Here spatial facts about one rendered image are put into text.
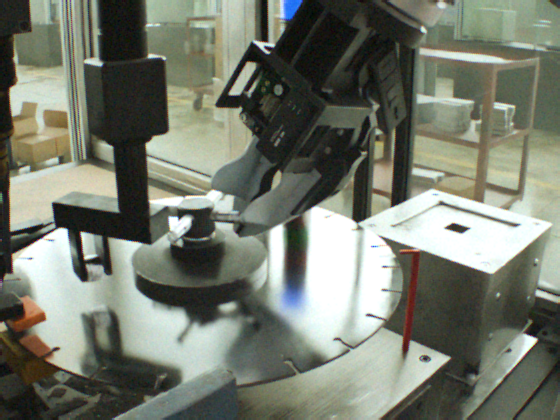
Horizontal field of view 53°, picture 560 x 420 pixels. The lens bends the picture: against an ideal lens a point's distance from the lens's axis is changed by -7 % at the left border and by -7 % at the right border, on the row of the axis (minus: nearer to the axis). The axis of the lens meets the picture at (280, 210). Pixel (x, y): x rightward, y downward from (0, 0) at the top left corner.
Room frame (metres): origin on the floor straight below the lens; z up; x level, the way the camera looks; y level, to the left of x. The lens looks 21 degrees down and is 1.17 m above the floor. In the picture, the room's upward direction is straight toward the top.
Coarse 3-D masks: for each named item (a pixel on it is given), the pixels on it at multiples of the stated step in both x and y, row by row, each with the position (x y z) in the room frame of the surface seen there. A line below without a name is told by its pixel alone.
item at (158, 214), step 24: (144, 144) 0.37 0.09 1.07; (120, 168) 0.36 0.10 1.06; (144, 168) 0.37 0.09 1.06; (72, 192) 0.40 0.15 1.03; (120, 192) 0.36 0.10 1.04; (144, 192) 0.36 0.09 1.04; (72, 216) 0.37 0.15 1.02; (96, 216) 0.37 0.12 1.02; (120, 216) 0.36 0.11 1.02; (144, 216) 0.35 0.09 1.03; (168, 216) 0.37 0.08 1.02; (72, 240) 0.38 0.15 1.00; (96, 240) 0.39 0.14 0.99; (144, 240) 0.35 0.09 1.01; (72, 264) 0.39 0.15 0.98
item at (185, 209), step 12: (216, 192) 0.48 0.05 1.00; (168, 204) 0.45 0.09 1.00; (180, 204) 0.44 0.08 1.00; (192, 204) 0.44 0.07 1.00; (204, 204) 0.44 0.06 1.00; (180, 216) 0.43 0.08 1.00; (192, 216) 0.42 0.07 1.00; (204, 216) 0.43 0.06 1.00; (216, 216) 0.43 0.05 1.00; (228, 216) 0.43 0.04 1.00; (180, 228) 0.40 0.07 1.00; (192, 228) 0.42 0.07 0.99; (204, 228) 0.43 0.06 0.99; (168, 240) 0.40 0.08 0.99; (192, 240) 0.43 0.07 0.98; (204, 240) 0.43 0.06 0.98
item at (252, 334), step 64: (64, 256) 0.45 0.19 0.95; (128, 256) 0.45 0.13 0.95; (320, 256) 0.46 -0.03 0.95; (64, 320) 0.35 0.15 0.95; (128, 320) 0.35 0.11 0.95; (192, 320) 0.35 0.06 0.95; (256, 320) 0.35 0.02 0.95; (320, 320) 0.35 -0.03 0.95; (384, 320) 0.35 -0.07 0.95; (128, 384) 0.28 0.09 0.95; (256, 384) 0.28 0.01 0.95
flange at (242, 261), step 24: (216, 240) 0.43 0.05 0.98; (240, 240) 0.46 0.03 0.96; (144, 264) 0.42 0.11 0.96; (168, 264) 0.42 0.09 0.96; (192, 264) 0.42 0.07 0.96; (216, 264) 0.42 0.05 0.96; (240, 264) 0.42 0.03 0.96; (264, 264) 0.43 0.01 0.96; (168, 288) 0.39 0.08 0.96; (192, 288) 0.38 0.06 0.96; (216, 288) 0.39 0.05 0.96; (240, 288) 0.40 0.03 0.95
